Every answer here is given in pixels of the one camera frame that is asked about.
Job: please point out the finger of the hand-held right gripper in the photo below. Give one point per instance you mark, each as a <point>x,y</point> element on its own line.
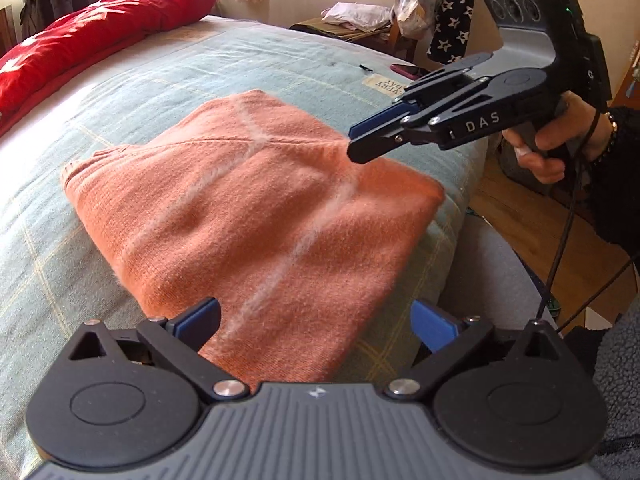
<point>380,142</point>
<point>440,80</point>

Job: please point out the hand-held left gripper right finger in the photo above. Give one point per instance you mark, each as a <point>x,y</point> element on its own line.
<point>434,325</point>

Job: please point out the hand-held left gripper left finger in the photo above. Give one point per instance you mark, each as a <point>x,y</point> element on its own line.
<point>195,322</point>

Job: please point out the orange knitted sweater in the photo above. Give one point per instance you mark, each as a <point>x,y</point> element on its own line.
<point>250,210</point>

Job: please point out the person's right forearm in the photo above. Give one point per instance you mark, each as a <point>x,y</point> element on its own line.
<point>620,185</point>

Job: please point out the person's right hand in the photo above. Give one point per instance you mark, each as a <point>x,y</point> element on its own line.
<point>575,127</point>

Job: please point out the maroon phone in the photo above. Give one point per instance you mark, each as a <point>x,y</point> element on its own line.
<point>410,71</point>

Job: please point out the star patterned dark cloth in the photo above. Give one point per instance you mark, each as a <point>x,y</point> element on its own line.
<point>455,25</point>

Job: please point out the clear plastic bag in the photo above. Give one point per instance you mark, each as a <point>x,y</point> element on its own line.
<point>420,0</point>

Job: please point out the white cloth pile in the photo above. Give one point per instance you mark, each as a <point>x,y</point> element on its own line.
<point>355,15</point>

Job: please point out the olive brown cloth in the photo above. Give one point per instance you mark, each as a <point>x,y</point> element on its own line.
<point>325,30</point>

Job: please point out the person's fleece jacket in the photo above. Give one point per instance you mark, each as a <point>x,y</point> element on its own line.
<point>620,385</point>

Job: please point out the red quilt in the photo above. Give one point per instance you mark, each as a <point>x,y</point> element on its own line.
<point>100,25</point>

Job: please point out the black jacket with round patch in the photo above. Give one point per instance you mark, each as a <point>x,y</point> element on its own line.
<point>47,0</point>

